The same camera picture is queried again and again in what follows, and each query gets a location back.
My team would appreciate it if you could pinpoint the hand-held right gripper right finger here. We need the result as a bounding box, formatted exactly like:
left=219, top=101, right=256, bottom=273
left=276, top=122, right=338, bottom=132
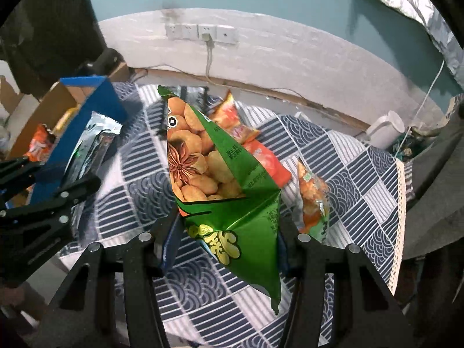
left=277, top=221, right=417, bottom=348

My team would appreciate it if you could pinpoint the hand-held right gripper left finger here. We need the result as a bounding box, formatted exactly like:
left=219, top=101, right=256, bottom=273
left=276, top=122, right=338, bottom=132
left=27, top=213, right=184, bottom=348

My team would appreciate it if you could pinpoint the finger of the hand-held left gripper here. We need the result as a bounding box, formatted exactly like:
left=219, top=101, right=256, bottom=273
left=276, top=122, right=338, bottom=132
left=0, top=157, right=43, bottom=204
left=0, top=176, right=102, bottom=237

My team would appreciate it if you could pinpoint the large orange snack bag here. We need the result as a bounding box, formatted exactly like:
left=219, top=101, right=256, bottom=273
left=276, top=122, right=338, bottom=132
left=25, top=123, right=57, bottom=163

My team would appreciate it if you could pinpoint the silver snack packet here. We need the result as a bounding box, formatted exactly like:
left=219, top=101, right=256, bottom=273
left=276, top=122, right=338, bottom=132
left=61, top=112, right=123, bottom=236

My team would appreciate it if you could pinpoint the green peanut snack bag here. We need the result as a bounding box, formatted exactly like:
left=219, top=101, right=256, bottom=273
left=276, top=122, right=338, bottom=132
left=157, top=85, right=282, bottom=315

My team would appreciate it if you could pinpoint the blue-edged cardboard box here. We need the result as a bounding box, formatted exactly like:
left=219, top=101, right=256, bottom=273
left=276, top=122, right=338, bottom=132
left=7, top=76, right=128, bottom=207

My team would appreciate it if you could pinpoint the green orange snack packet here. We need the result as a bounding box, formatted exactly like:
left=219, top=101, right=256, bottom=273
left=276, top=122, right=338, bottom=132
left=295, top=157, right=331, bottom=245

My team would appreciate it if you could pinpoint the plain orange snack bag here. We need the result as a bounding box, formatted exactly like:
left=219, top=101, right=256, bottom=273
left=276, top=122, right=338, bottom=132
left=241, top=139, right=293, bottom=189

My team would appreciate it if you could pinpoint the navy white patterned tablecloth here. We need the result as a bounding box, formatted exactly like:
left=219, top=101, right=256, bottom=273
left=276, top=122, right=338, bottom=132
left=58, top=80, right=414, bottom=348

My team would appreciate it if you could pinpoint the small brown cardboard box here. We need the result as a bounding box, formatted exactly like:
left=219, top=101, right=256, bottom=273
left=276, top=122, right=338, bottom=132
left=109, top=61, right=132, bottom=82

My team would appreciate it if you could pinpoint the black cylindrical device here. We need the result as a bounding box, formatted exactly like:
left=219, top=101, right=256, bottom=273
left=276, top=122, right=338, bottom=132
left=81, top=48, right=124, bottom=77

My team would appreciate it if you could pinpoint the small orange snack packet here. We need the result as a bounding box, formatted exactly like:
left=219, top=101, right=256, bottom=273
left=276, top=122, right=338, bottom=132
left=209, top=90, right=261, bottom=145

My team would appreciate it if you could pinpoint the green patterned bag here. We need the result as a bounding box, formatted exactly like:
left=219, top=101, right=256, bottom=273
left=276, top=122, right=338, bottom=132
left=391, top=130, right=439, bottom=161

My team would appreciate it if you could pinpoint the white electric kettle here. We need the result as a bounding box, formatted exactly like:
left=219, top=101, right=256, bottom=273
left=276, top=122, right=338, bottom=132
left=365, top=110, right=406, bottom=150

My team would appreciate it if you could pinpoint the grey hanging towel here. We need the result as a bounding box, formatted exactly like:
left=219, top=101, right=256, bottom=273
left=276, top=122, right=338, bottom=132
left=402, top=98, right=464, bottom=262

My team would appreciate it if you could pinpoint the silver foil curtain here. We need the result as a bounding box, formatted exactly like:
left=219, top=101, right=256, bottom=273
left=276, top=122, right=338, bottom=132
left=341, top=0, right=464, bottom=91

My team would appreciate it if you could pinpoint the thin black cable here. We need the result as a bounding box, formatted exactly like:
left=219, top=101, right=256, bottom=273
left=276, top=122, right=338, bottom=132
left=128, top=65, right=327, bottom=110

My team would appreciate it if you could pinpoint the grey plug cable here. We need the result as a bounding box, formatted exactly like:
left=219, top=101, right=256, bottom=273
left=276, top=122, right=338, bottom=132
left=201, top=33, right=218, bottom=85

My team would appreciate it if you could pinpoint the white cord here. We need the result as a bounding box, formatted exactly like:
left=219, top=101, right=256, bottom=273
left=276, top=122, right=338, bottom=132
left=409, top=60, right=446, bottom=135

